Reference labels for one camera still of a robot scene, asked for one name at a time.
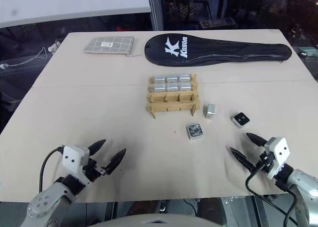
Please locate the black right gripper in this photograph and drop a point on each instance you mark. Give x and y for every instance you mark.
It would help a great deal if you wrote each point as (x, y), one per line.
(264, 162)

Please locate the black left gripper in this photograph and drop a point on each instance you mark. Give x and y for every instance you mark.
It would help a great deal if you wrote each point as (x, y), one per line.
(93, 171)

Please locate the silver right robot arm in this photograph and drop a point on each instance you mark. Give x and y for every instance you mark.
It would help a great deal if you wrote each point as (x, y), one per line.
(301, 187)

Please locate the wooden tiered rack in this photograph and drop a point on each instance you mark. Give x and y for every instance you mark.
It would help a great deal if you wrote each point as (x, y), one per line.
(171, 105)

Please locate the teal green plastic bin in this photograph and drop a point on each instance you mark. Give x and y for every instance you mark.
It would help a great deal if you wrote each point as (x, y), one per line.
(307, 51)

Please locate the grey grid-patterned fabric pouch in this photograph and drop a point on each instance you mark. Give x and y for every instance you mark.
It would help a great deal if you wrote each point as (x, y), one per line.
(109, 45)

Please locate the black Kason racket cover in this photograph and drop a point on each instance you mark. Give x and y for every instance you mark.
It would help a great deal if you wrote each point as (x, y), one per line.
(198, 50)

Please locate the grey metal pillar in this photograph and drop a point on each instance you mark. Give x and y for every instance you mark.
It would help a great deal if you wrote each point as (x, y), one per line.
(157, 8)

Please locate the white board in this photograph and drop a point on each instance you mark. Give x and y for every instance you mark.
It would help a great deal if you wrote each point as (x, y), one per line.
(69, 3)

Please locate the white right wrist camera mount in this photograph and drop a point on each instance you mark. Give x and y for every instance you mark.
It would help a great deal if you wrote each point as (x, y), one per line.
(277, 152)

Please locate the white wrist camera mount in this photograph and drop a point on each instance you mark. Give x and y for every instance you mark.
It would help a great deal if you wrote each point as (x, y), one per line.
(73, 157)
(277, 152)

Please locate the white cube black top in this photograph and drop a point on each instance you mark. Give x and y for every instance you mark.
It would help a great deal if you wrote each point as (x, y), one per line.
(241, 119)

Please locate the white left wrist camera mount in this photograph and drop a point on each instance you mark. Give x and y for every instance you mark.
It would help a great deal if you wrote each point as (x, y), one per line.
(73, 157)

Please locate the grey speckled cube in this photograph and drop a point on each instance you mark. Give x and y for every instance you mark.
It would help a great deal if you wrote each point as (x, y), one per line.
(195, 131)

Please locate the perforated metal table frame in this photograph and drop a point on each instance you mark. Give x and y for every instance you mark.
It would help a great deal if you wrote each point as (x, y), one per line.
(238, 209)

